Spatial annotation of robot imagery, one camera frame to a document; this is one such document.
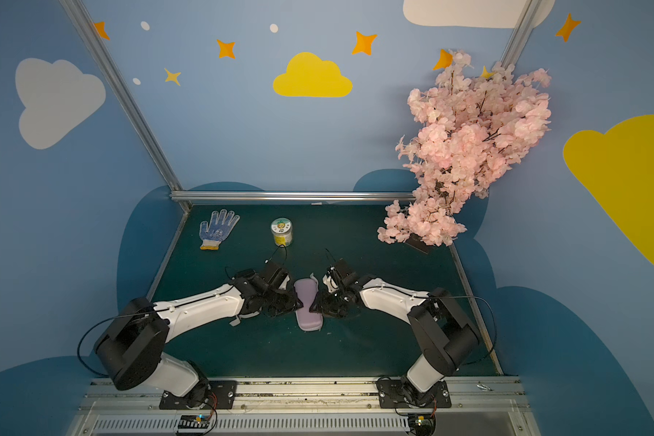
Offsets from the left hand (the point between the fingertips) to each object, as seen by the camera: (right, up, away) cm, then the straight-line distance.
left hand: (306, 302), depth 86 cm
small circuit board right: (+33, -30, -13) cm, 46 cm away
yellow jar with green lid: (-11, +24, +18) cm, 32 cm away
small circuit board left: (-30, -29, -13) cm, 44 cm away
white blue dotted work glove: (-39, +26, +29) cm, 55 cm away
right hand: (+4, -2, +1) cm, 5 cm away
